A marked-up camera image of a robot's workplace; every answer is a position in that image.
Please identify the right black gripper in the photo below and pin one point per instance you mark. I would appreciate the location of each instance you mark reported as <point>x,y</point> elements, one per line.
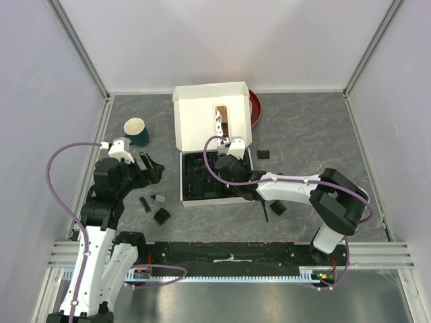
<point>240,162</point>

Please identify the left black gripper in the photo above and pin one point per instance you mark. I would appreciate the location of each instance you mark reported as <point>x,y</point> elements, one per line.
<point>151,175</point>

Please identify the small oil bottle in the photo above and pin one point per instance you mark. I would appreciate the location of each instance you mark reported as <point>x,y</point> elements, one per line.
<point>158,198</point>

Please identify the black rectangular stick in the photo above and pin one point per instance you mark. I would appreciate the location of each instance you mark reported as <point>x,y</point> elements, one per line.
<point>145,204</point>

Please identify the black comb guard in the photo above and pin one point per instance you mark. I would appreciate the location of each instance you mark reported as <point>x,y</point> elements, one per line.
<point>278,207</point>
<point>263,154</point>
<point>161,216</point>

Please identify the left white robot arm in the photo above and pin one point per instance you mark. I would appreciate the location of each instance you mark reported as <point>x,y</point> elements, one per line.
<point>105,256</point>

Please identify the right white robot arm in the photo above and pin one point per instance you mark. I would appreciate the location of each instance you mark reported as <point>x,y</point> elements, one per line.
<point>337,200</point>

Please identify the black flat comb guard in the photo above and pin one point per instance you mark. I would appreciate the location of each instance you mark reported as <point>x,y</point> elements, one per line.
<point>263,154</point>

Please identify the black plastic tray insert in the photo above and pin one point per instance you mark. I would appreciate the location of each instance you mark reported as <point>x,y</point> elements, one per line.
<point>197,185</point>

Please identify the black cleaning brush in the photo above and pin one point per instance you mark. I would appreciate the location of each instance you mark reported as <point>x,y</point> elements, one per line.
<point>263,203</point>

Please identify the dark green mug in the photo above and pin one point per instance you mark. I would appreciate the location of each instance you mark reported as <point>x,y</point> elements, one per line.
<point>136,131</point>

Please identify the white cardboard clipper box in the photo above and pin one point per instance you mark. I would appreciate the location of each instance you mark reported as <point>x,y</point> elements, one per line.
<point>206,113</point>

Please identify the red bowl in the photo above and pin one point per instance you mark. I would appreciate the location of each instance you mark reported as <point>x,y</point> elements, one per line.
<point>256,108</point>

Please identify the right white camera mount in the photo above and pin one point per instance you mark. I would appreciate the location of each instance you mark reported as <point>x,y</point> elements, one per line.
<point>235,147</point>

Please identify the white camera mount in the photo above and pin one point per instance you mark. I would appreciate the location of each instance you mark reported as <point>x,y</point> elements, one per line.
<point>119,149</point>
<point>235,147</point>

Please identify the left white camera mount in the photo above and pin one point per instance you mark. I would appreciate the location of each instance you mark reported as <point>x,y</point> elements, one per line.
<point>119,149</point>

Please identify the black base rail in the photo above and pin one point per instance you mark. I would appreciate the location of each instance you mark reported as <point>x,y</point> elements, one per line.
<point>238,258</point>

